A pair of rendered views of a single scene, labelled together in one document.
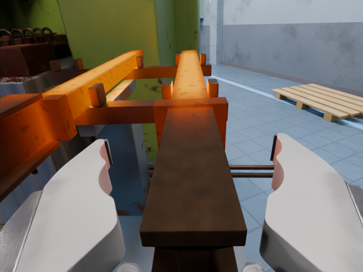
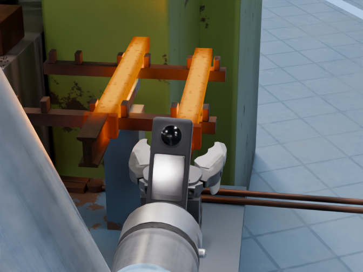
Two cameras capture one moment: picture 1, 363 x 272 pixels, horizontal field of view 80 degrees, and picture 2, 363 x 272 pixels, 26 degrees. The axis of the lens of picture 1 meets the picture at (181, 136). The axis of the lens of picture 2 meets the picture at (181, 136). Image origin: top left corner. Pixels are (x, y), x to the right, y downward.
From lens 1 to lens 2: 0.92 m
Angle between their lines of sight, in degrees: 3
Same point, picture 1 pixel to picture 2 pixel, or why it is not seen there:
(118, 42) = (113, 11)
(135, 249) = not seen: hidden behind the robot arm
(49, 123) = (108, 128)
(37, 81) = (13, 63)
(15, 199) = not seen: outside the picture
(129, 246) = not seen: hidden behind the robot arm
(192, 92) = (188, 116)
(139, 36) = (143, 6)
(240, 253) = (233, 263)
